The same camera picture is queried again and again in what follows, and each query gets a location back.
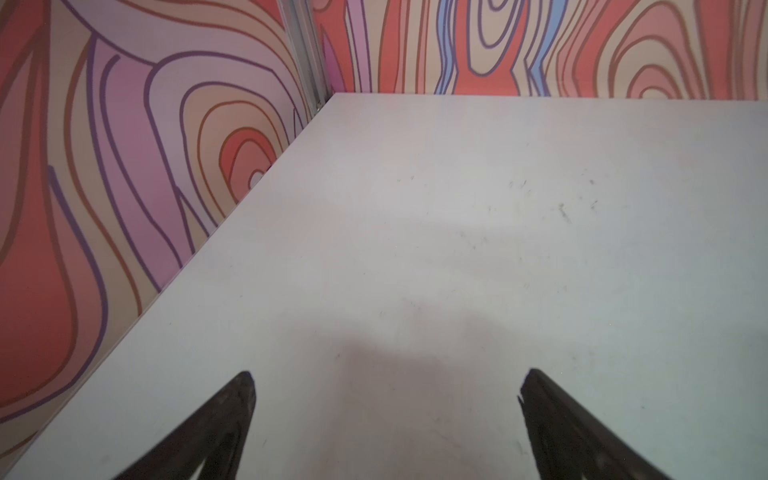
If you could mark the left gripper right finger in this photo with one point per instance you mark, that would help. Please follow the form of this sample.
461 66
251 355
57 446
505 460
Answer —
568 442

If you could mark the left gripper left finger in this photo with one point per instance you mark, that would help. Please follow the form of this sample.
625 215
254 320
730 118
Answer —
209 444

